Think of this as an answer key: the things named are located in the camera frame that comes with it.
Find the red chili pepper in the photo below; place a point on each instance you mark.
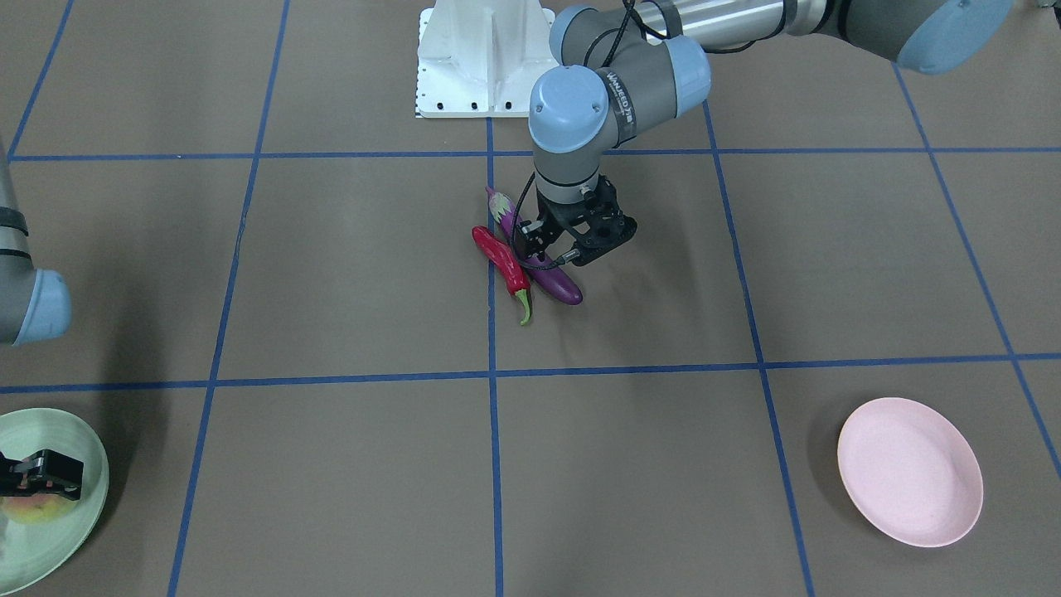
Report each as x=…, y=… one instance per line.
x=517, y=283

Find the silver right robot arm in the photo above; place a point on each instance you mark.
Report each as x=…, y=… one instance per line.
x=35, y=306

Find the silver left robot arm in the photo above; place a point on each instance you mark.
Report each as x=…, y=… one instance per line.
x=623, y=72

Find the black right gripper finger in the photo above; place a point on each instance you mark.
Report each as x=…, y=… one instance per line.
x=44, y=472

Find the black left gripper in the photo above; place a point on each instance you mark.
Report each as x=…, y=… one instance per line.
x=550, y=217

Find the purple eggplant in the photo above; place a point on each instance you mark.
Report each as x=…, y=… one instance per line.
x=554, y=282

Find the pink plate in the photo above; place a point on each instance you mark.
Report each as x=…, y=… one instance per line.
x=910, y=472

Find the green plate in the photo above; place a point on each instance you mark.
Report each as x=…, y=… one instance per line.
x=40, y=534

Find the yellow pink peach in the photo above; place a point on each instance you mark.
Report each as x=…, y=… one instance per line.
x=38, y=509

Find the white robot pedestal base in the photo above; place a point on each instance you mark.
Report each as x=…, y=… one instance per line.
x=480, y=59

